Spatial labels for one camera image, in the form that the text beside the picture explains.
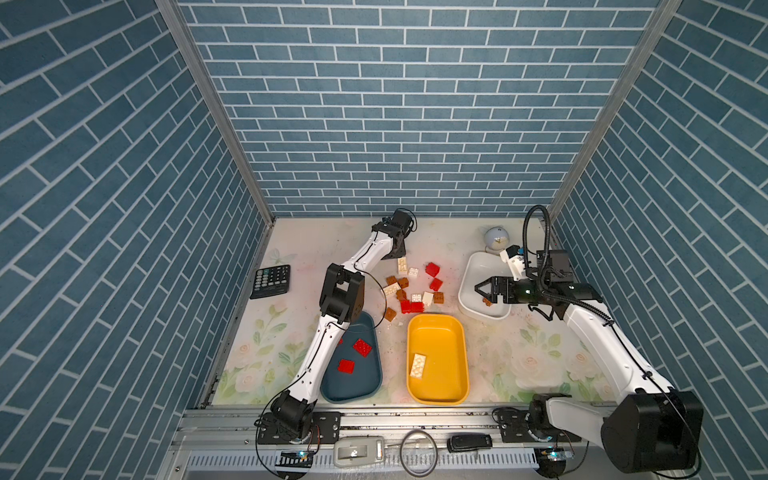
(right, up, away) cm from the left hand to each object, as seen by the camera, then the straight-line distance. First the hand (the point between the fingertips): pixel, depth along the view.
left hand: (392, 251), depth 111 cm
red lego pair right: (+8, -18, -15) cm, 25 cm away
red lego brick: (-8, -27, -25) cm, 38 cm away
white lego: (+8, -31, -27) cm, 42 cm away
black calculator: (-41, -10, -11) cm, 43 cm away
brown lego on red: (+3, -14, -14) cm, 20 cm away
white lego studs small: (+8, -15, -14) cm, 22 cm away
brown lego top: (+31, -16, -14) cm, 38 cm away
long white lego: (0, -13, -12) cm, 17 cm away
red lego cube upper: (+14, -6, -6) cm, 17 cm away
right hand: (+26, -8, -30) cm, 41 cm away
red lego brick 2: (-12, -32, -28) cm, 44 cm away
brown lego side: (+4, -10, -11) cm, 16 cm away
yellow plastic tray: (+16, -25, -24) cm, 38 cm away
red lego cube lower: (+15, -11, -9) cm, 21 cm away
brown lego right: (+15, -15, -14) cm, 26 cm away
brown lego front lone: (0, -20, -17) cm, 26 cm away
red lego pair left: (+5, -18, -14) cm, 23 cm away
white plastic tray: (+30, -6, -6) cm, 31 cm away
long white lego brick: (+4, -5, -6) cm, 8 cm away
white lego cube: (+12, -15, -14) cm, 24 cm away
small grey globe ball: (+37, +5, -5) cm, 38 cm away
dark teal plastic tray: (-6, -35, -31) cm, 47 cm away
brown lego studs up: (-1, -10, -9) cm, 14 cm away
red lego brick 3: (-11, -21, -40) cm, 46 cm away
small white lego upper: (+7, -7, -7) cm, 12 cm away
